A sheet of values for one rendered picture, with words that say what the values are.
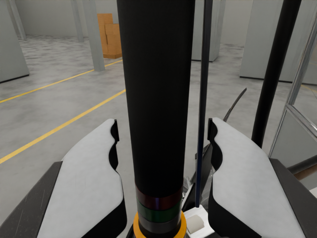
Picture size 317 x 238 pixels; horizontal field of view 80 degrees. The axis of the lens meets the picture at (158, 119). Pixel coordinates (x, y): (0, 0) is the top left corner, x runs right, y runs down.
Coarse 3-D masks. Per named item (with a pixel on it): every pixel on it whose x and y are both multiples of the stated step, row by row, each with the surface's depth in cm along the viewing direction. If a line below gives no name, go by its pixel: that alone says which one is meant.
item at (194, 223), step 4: (192, 216) 19; (196, 216) 19; (188, 220) 18; (192, 220) 18; (196, 220) 18; (200, 220) 18; (188, 224) 18; (192, 224) 18; (196, 224) 18; (200, 224) 18; (188, 228) 18; (192, 228) 18; (196, 228) 18; (200, 228) 18; (192, 232) 17
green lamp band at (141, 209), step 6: (138, 204) 13; (180, 204) 13; (144, 210) 13; (150, 210) 12; (168, 210) 12; (174, 210) 13; (144, 216) 13; (150, 216) 13; (156, 216) 13; (162, 216) 13; (168, 216) 13; (174, 216) 13
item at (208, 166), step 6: (240, 96) 38; (234, 102) 39; (228, 114) 38; (210, 144) 38; (210, 150) 41; (204, 156) 38; (210, 156) 44; (204, 162) 40; (210, 162) 46; (204, 168) 42; (210, 168) 48; (204, 174) 44; (192, 180) 37; (204, 180) 45; (204, 186) 45
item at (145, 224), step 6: (138, 210) 14; (180, 210) 14; (138, 216) 14; (180, 216) 14; (144, 222) 13; (150, 222) 13; (168, 222) 13; (174, 222) 13; (150, 228) 13; (156, 228) 13; (162, 228) 13; (168, 228) 13
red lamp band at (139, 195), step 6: (138, 192) 12; (180, 192) 12; (138, 198) 13; (144, 198) 12; (150, 198) 12; (156, 198) 12; (162, 198) 12; (168, 198) 12; (174, 198) 12; (180, 198) 13; (144, 204) 12; (150, 204) 12; (156, 204) 12; (162, 204) 12; (168, 204) 12; (174, 204) 12
